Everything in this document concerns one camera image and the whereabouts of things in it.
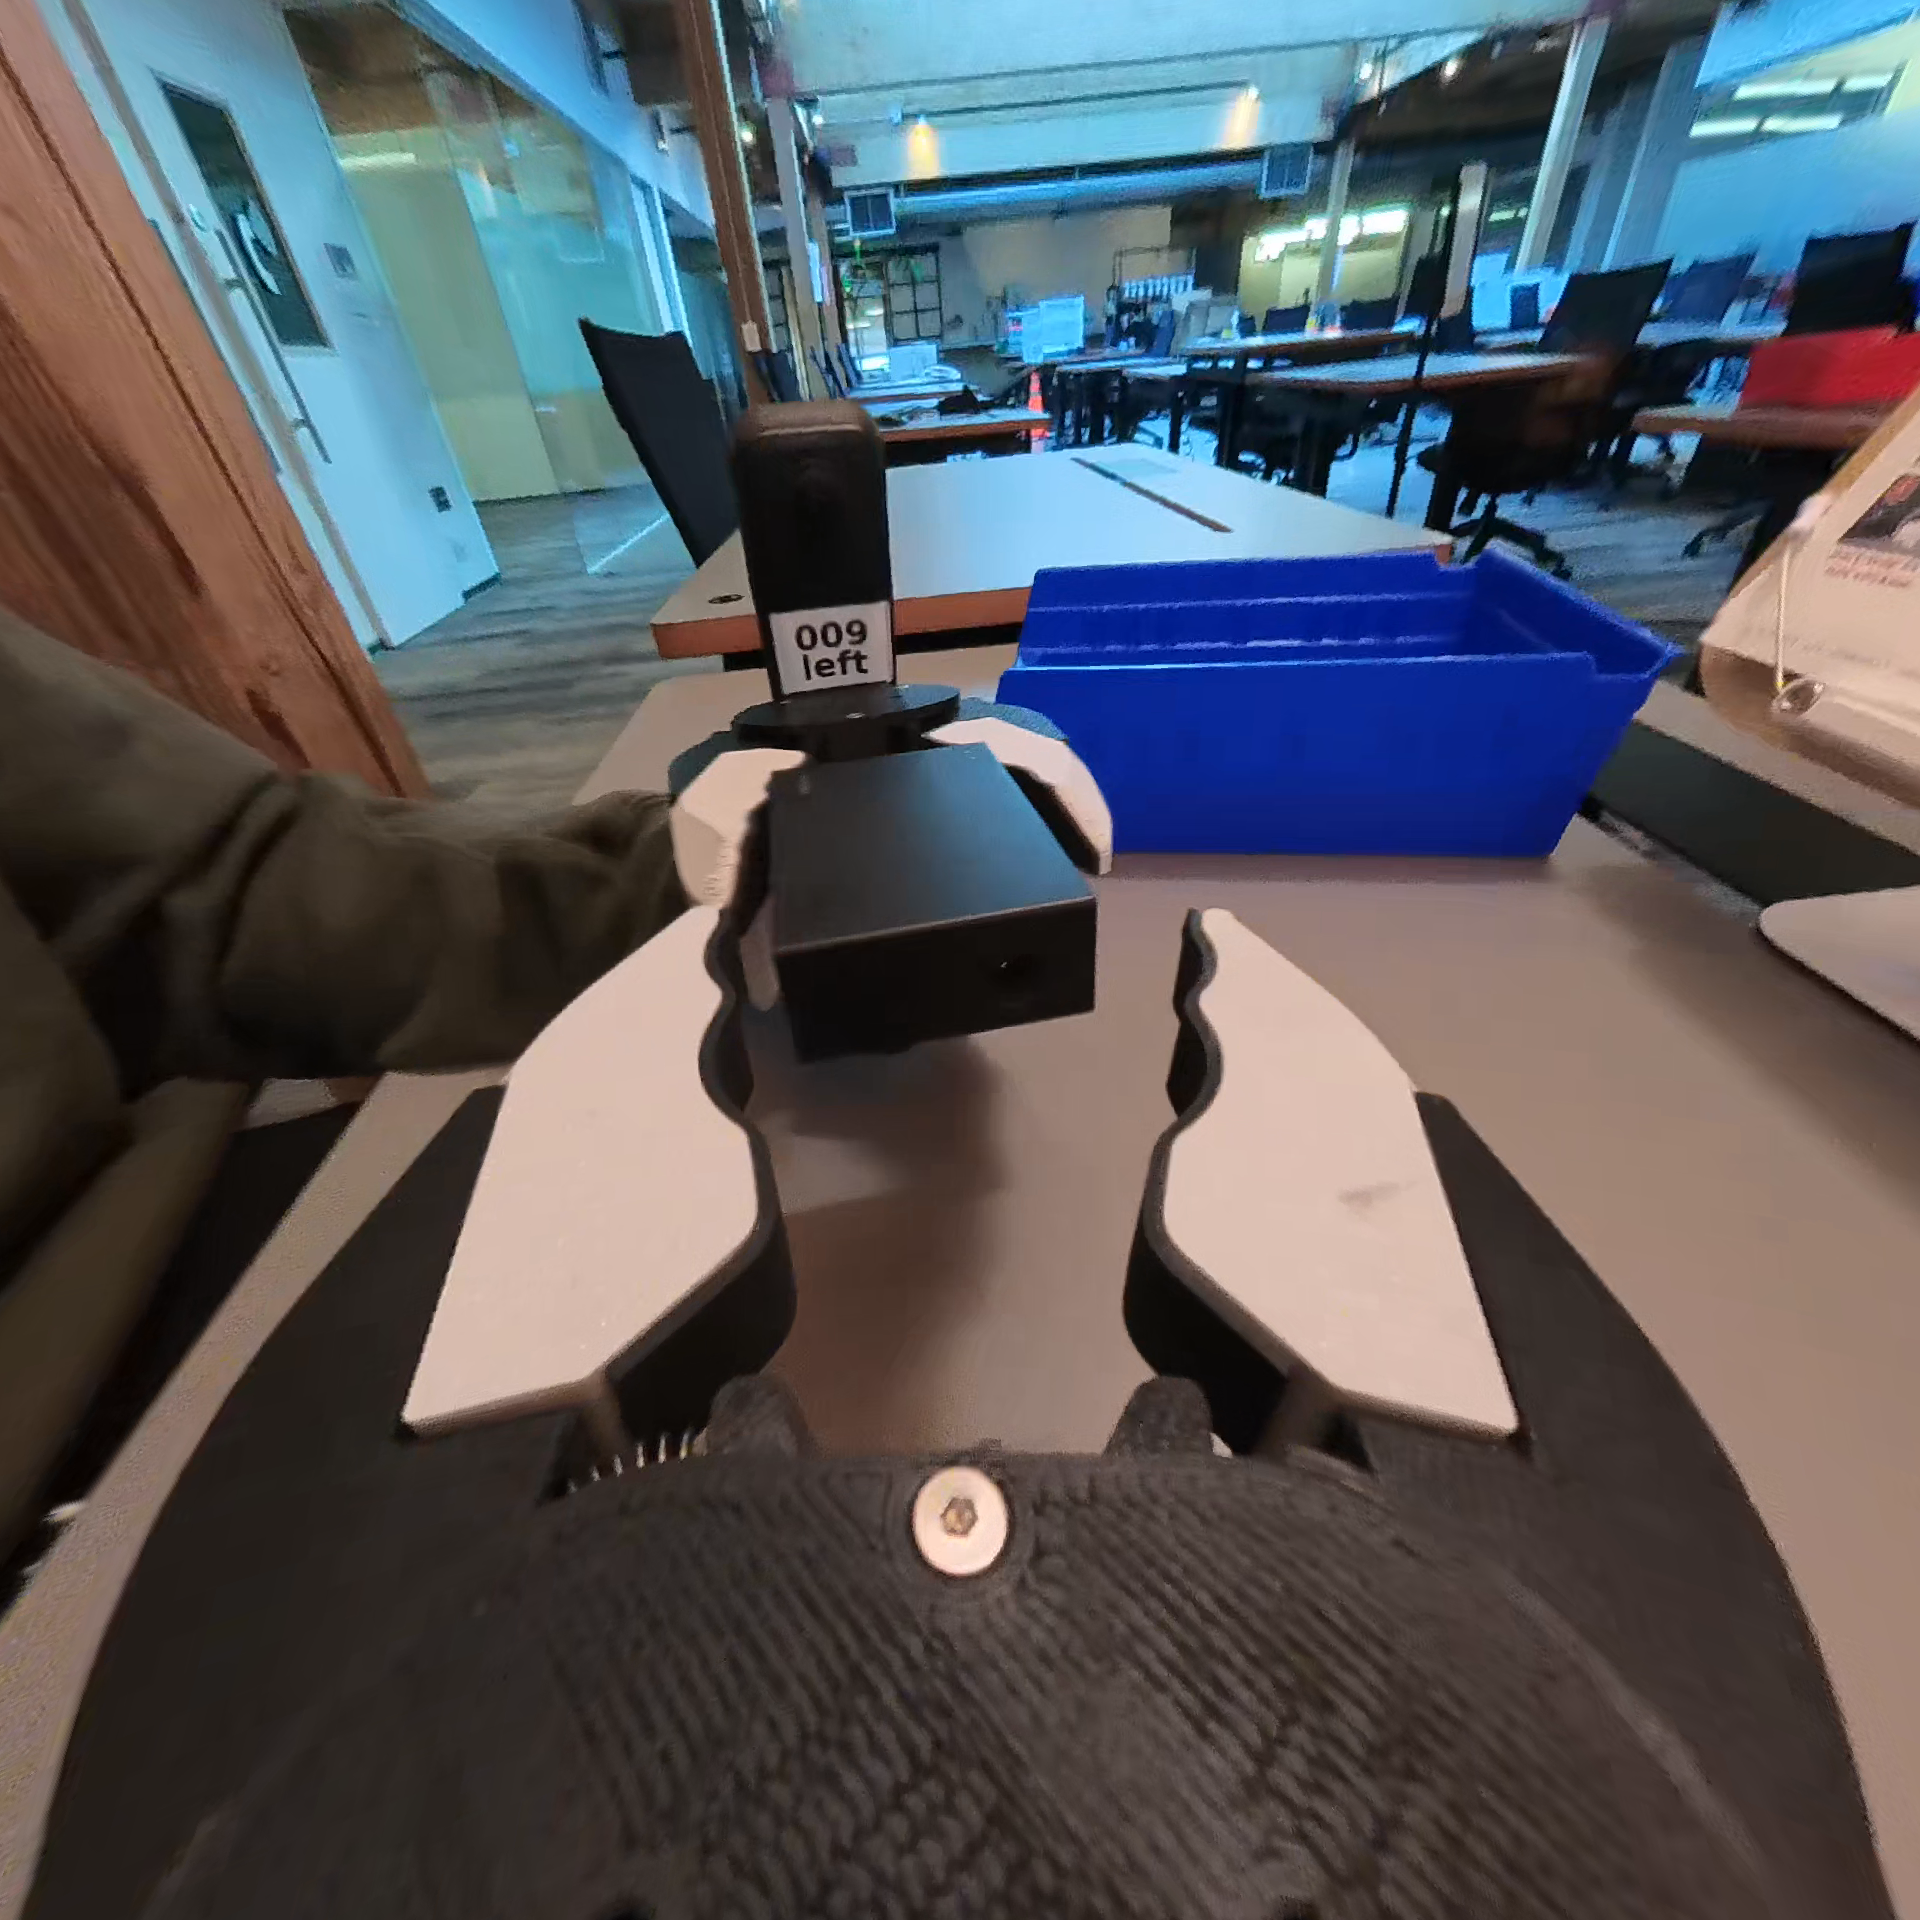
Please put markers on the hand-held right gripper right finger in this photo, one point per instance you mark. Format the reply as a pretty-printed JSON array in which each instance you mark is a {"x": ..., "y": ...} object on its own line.
[{"x": 1319, "y": 1200}]

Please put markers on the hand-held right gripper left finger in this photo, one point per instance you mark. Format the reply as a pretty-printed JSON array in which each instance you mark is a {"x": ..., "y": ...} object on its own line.
[{"x": 616, "y": 1184}]

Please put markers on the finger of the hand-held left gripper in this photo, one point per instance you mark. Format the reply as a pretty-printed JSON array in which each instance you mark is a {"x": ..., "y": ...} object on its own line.
[
  {"x": 720, "y": 826},
  {"x": 1060, "y": 781}
]

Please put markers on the black network switch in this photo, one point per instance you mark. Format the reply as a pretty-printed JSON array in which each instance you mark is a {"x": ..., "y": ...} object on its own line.
[{"x": 915, "y": 856}]

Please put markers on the person's left forearm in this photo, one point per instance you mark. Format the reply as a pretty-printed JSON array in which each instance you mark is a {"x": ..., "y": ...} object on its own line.
[{"x": 375, "y": 915}]

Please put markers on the black mesh office chair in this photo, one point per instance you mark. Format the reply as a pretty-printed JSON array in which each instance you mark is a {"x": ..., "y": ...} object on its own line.
[{"x": 668, "y": 422}]

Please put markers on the grey desk with wooden edge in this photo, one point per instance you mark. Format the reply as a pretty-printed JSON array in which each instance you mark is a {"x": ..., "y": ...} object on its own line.
[{"x": 1020, "y": 523}]

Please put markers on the blue plastic bin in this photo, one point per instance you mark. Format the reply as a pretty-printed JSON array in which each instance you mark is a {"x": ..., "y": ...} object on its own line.
[{"x": 1319, "y": 751}]

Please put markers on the white clipboard stand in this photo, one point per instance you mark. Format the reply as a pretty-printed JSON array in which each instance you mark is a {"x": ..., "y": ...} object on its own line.
[{"x": 1862, "y": 945}]

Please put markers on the black rolling office chair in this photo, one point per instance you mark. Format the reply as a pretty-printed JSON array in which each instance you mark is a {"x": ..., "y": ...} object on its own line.
[{"x": 1559, "y": 389}]

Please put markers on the printed instruction sheet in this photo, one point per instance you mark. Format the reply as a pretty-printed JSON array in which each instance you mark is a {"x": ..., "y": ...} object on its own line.
[{"x": 1875, "y": 615}]

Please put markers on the wooden support post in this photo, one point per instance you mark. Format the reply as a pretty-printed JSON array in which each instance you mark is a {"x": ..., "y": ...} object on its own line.
[{"x": 720, "y": 182}]

